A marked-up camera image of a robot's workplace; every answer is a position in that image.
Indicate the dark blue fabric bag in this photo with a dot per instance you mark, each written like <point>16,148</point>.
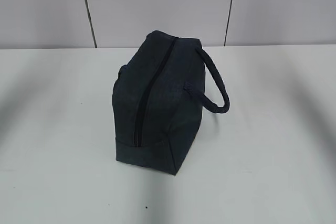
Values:
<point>158,100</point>

